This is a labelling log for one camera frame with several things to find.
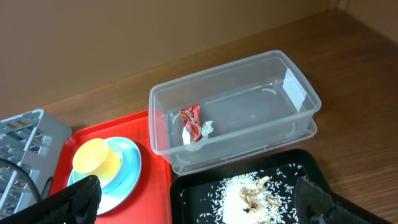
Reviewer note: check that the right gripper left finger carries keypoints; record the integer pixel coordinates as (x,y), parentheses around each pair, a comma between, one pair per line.
(78,203)

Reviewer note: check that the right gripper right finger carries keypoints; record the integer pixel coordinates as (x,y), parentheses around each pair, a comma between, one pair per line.
(314,205)

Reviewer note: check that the rice and food scraps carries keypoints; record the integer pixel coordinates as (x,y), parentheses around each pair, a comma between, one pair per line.
(264,196)

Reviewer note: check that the white tissue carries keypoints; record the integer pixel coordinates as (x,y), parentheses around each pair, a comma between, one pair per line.
(193,132)

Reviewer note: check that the red snack wrapper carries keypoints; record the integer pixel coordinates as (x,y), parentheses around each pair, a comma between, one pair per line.
(191,114)

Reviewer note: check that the black waste tray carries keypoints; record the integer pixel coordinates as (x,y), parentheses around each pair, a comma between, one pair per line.
(181,213)

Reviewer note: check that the grey dishwasher rack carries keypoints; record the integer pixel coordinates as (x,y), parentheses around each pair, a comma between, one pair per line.
(33,141)

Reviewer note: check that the light blue plate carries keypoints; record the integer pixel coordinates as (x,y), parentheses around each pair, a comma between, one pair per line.
(131,173)

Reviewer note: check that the yellow plastic cup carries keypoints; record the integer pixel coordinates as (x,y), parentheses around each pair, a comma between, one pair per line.
(97,157)

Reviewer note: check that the red plastic tray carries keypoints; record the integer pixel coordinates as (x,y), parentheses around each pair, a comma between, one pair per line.
(149,201)

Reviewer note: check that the clear plastic bin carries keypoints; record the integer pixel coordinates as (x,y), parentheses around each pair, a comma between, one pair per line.
(257,104)

